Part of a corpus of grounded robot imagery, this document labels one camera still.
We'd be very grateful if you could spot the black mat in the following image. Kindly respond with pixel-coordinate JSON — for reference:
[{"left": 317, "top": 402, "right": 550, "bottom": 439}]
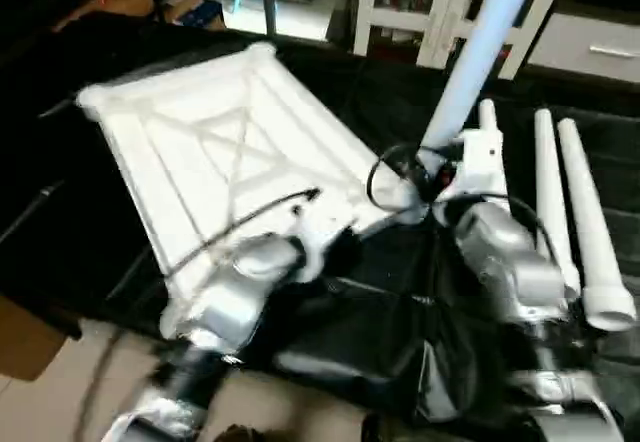
[{"left": 0, "top": 7, "right": 640, "bottom": 442}]

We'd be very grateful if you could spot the white plastic table leg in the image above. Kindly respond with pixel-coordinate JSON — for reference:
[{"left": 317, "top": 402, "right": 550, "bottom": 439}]
[
  {"left": 556, "top": 117, "right": 639, "bottom": 334},
  {"left": 417, "top": 0, "right": 547, "bottom": 155},
  {"left": 477, "top": 99, "right": 500, "bottom": 136},
  {"left": 532, "top": 109, "right": 584, "bottom": 299}
]

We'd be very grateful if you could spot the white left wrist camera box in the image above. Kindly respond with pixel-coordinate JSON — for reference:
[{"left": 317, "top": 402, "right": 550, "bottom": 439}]
[{"left": 290, "top": 196, "right": 358, "bottom": 275}]

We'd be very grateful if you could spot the blue box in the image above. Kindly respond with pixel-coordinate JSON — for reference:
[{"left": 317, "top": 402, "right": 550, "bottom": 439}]
[{"left": 165, "top": 0, "right": 226, "bottom": 31}]

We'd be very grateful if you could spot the white glass door cabinet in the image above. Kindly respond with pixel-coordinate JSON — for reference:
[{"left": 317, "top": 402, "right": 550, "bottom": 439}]
[{"left": 353, "top": 0, "right": 578, "bottom": 79}]

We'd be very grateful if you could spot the white drawer unit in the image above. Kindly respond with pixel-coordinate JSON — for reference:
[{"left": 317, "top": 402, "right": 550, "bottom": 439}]
[{"left": 526, "top": 12, "right": 640, "bottom": 87}]

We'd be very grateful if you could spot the small brown cardboard box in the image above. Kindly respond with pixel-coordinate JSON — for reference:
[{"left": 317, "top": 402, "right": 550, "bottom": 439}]
[{"left": 52, "top": 0, "right": 156, "bottom": 33}]

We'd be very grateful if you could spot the flat brown cardboard sheet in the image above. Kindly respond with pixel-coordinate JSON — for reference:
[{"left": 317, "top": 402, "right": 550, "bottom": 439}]
[{"left": 0, "top": 294, "right": 81, "bottom": 383}]

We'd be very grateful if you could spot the white plastic table top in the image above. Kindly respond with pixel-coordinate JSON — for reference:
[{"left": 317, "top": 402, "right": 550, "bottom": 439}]
[{"left": 75, "top": 42, "right": 423, "bottom": 295}]

